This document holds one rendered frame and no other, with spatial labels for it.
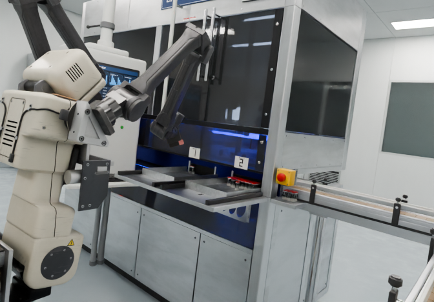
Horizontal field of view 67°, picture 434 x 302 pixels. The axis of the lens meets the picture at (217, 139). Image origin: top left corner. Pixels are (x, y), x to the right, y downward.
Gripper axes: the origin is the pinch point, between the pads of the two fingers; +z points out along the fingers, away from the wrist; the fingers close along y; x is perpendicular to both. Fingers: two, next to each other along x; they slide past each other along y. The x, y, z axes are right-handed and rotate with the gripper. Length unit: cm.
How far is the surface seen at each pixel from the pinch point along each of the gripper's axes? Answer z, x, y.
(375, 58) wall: 429, -278, 43
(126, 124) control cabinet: 44, 38, 15
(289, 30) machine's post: 0, -66, 31
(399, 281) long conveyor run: -105, -50, -38
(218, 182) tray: 17.6, -11.1, -32.2
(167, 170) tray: 31.8, 18.0, -19.5
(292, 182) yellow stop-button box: -4, -47, -38
